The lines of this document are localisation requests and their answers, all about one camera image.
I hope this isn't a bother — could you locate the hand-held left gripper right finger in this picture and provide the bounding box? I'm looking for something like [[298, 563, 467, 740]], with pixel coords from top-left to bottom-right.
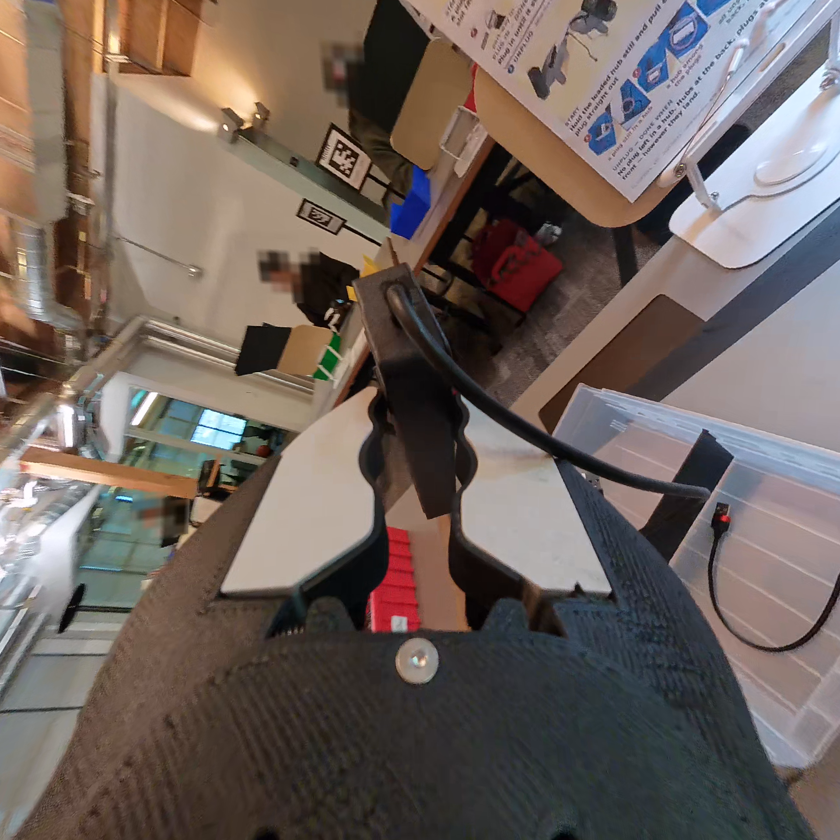
[[449, 408, 613, 618]]

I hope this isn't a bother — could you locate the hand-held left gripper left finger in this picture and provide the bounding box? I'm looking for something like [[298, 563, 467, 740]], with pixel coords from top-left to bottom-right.
[[221, 387, 389, 611]]

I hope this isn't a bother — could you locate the black usb hub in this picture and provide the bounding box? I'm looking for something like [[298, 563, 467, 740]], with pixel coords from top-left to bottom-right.
[[352, 264, 713, 521]]

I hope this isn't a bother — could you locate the red black usb cable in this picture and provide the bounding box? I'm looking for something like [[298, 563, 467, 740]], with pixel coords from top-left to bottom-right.
[[707, 502, 840, 654]]

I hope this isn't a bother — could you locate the clear plastic storage box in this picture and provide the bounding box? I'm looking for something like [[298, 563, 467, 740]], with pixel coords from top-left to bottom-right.
[[551, 384, 840, 769]]

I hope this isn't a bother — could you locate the green bin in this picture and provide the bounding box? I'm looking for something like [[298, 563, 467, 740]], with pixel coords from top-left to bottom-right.
[[314, 331, 345, 382]]

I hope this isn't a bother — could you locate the red fabric bag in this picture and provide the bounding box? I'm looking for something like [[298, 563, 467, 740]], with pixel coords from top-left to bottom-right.
[[472, 220, 564, 312]]

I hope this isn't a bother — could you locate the small fiducial marker sign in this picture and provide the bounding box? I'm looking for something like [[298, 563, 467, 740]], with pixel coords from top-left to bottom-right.
[[297, 199, 347, 236]]

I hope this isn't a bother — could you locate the blue bin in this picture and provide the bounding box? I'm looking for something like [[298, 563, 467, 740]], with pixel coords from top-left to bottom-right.
[[390, 164, 434, 240]]

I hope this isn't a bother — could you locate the long wooden table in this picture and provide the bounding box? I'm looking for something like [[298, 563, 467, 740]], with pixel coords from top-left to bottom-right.
[[331, 131, 500, 401]]

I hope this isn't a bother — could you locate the large fiducial marker sign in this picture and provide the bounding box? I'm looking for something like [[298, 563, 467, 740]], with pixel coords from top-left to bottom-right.
[[315, 125, 371, 191]]

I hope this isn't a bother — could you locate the white document stand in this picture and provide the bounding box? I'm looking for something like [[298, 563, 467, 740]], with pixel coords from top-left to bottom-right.
[[659, 0, 840, 270]]

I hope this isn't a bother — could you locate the white bin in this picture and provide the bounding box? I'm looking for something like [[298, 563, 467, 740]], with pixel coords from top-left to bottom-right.
[[438, 108, 490, 177]]

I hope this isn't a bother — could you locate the printed instruction sheet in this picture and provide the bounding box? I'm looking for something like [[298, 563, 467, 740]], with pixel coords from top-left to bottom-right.
[[400, 0, 840, 204]]

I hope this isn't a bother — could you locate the black strap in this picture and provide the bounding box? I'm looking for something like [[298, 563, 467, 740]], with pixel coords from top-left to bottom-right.
[[640, 430, 735, 565]]

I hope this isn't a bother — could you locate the wooden wall cabinet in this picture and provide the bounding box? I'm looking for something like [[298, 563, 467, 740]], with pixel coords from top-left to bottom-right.
[[105, 0, 201, 76]]

